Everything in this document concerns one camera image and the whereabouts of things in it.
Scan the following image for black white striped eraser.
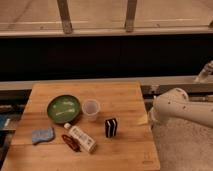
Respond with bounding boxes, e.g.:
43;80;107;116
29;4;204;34
105;118;118;138

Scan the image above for left metal frame post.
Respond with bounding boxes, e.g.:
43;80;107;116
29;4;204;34
57;0;72;34

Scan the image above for clear plastic cup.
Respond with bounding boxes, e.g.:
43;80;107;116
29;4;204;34
82;99;101;122

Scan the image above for metal frame post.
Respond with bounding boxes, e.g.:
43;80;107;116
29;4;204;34
124;0;137;32
57;0;72;34

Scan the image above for green bowl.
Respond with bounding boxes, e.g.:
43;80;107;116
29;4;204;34
47;95;81;124

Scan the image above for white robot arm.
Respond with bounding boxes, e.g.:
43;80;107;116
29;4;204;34
149;88;213;128

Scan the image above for right metal frame post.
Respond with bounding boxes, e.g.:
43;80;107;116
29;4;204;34
124;0;137;32

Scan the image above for blue sponge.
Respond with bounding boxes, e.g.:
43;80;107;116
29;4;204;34
32;127;55;145

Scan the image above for white tube bottle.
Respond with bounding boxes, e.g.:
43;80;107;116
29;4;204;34
64;123;96;153

